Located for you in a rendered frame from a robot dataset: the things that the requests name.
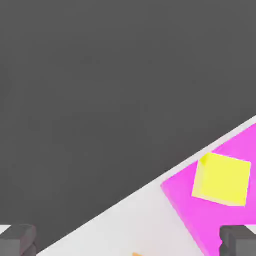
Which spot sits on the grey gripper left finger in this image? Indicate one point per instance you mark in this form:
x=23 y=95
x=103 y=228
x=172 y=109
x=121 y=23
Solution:
x=16 y=243

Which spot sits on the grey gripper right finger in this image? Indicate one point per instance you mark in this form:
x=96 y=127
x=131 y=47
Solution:
x=240 y=243

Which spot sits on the small yellow cube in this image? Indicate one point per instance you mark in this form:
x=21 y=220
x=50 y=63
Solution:
x=222 y=180

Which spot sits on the small orange cube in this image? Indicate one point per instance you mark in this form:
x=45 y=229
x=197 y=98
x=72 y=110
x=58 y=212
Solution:
x=136 y=254

